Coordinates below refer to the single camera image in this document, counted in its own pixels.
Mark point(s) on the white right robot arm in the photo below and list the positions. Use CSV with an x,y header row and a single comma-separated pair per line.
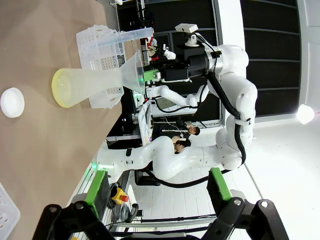
x,y
175,157

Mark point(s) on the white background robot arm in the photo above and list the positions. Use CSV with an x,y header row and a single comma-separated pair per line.
x,y
175,96

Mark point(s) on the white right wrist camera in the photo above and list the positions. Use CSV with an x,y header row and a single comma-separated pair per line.
x,y
186,28

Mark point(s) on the clear plastic funnel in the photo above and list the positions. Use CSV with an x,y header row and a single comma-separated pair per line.
x,y
132,72

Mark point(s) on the black box behind arm base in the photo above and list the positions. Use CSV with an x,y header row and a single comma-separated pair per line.
x,y
147,180

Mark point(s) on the clear plastic graduated cylinder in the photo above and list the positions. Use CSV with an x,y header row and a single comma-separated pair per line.
x,y
135,35

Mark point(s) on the metal frame bar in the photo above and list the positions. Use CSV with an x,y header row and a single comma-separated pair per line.
x,y
162,223

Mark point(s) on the seated person with black hair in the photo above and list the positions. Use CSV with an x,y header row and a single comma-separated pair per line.
x,y
182,143

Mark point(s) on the smiling seated person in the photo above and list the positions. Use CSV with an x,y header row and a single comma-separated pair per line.
x,y
193,130

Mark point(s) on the white perforated plastic basket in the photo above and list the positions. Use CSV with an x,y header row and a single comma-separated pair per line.
x,y
87,47
6,215

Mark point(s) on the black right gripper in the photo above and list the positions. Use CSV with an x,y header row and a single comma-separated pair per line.
x,y
192,62

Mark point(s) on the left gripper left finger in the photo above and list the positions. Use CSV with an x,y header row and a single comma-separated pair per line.
x,y
75,220

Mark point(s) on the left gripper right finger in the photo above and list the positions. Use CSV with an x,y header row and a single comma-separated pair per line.
x,y
237,220

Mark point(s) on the white round flask cap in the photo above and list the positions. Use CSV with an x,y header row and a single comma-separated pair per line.
x,y
12,102

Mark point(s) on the translucent plastic Erlenmeyer flask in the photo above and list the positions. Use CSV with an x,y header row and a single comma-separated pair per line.
x,y
75,85

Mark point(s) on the round ceiling light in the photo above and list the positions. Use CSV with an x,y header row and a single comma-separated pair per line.
x,y
305,114

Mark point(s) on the yellow emergency stop button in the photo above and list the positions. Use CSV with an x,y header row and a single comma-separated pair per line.
x,y
120,196

